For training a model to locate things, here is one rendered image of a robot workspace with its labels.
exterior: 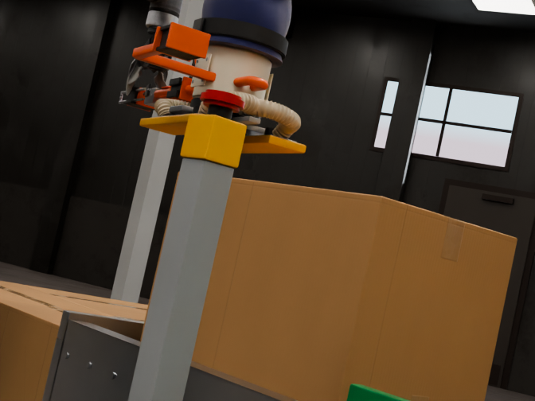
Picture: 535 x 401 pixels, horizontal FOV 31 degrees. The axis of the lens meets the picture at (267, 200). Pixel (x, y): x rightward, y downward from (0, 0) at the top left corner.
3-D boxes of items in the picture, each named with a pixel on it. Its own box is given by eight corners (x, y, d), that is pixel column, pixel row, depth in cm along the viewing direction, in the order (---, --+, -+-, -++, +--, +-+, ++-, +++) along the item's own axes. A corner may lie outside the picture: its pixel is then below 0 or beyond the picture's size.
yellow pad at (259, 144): (305, 153, 226) (310, 132, 226) (267, 143, 221) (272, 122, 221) (240, 153, 256) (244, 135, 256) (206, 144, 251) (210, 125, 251)
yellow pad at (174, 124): (232, 133, 217) (238, 111, 217) (193, 122, 212) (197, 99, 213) (174, 135, 247) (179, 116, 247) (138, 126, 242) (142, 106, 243)
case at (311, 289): (477, 441, 188) (518, 238, 190) (332, 431, 162) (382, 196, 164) (274, 371, 234) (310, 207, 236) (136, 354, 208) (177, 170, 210)
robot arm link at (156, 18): (144, 13, 289) (173, 22, 293) (140, 29, 289) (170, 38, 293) (154, 9, 281) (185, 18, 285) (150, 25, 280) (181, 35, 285)
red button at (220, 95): (249, 125, 152) (255, 100, 153) (214, 114, 148) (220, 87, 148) (221, 123, 158) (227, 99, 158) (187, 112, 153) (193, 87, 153)
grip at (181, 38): (205, 58, 194) (211, 34, 195) (166, 46, 190) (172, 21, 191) (189, 62, 202) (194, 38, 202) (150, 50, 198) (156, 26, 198)
